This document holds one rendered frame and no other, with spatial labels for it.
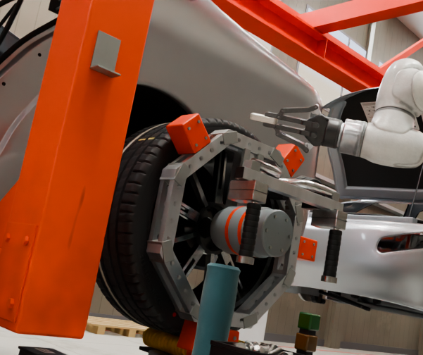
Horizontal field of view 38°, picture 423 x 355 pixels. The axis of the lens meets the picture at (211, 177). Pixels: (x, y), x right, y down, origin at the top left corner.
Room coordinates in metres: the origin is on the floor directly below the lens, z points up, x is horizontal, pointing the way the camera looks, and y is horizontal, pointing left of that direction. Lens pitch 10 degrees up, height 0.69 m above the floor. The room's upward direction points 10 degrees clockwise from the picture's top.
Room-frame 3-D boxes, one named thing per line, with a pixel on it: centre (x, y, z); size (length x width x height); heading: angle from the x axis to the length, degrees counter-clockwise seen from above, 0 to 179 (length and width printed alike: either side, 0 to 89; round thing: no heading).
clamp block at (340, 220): (1.72, -0.35, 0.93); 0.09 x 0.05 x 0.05; 41
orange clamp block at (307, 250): (1.97, -0.32, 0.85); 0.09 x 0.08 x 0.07; 131
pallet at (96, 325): (6.83, 0.75, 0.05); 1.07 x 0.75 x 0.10; 134
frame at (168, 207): (1.76, -0.09, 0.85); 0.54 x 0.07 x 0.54; 131
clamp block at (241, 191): (1.50, -0.10, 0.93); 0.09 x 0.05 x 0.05; 41
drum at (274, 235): (1.71, -0.14, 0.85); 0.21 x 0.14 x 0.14; 41
